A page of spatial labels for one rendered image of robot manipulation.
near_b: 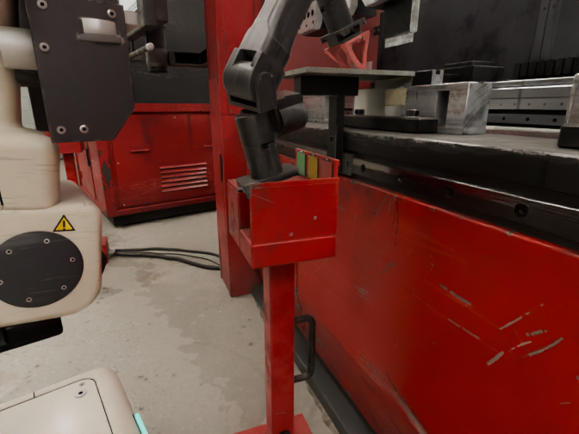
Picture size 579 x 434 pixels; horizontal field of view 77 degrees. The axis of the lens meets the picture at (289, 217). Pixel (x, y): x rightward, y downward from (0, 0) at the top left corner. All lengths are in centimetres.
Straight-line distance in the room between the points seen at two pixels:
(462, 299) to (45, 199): 61
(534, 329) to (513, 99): 61
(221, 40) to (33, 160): 124
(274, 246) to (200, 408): 82
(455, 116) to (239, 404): 105
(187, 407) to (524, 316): 105
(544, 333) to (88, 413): 88
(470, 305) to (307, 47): 142
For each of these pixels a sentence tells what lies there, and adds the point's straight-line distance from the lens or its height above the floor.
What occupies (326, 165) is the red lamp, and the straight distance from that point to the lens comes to 66.
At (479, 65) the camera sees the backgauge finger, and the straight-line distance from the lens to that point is 107.
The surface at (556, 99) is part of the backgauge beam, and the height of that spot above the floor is 94.
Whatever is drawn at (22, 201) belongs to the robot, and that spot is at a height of 82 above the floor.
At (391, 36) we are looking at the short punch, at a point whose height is 109.
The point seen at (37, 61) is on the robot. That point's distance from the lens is 52.
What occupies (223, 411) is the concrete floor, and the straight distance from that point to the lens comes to 132.
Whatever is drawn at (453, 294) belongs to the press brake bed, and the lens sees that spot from 66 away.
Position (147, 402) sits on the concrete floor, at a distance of 141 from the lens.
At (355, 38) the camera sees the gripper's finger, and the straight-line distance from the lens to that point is 86.
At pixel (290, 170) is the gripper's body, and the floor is 82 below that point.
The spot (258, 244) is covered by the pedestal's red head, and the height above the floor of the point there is 70.
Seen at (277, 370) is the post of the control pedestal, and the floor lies 38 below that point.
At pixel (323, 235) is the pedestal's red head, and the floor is 71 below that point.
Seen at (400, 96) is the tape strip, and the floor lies 95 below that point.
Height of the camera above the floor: 93
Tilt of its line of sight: 17 degrees down
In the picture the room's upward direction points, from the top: straight up
